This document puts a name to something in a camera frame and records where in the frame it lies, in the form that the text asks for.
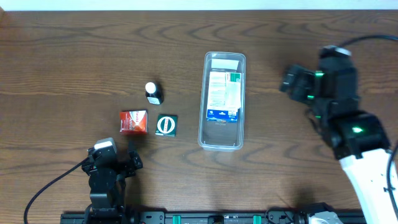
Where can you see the red orange small box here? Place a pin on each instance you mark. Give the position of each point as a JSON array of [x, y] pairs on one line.
[[133, 122]]

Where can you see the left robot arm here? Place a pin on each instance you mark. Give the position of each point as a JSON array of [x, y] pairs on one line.
[[107, 178]]

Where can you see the blue tall carton box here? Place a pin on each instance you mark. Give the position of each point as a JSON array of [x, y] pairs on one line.
[[216, 109]]

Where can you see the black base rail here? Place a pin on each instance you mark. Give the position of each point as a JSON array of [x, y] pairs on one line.
[[272, 216]]

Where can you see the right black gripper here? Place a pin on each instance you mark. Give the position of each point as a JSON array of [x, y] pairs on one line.
[[301, 83]]

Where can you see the dark bottle white cap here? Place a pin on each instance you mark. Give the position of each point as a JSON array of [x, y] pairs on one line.
[[153, 94]]

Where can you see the green box white circle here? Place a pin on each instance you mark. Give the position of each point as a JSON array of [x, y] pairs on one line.
[[166, 125]]

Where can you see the white green medicine box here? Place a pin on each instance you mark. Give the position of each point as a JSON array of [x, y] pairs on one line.
[[233, 91]]

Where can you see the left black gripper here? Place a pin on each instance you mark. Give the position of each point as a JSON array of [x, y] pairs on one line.
[[126, 166]]

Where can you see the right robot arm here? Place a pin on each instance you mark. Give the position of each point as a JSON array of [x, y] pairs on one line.
[[357, 138]]

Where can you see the clear plastic container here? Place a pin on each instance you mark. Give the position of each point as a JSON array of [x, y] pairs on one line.
[[219, 135]]

